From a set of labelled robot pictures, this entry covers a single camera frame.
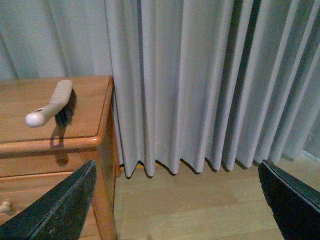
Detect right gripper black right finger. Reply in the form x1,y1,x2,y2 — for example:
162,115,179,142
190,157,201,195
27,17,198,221
258,160,320,240

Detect wooden drawer knob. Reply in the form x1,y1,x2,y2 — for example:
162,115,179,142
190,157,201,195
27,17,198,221
0,201,13,214

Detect beige hand brush black bristles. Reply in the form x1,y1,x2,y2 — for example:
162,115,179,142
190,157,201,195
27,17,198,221
25,79,77,128

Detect grey pleated curtain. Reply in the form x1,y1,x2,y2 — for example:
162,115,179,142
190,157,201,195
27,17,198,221
0,0,320,176

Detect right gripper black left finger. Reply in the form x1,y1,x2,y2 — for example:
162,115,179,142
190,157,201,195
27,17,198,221
0,159,97,240

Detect wooden nightstand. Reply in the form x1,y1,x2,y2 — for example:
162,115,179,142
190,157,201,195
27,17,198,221
0,75,119,240

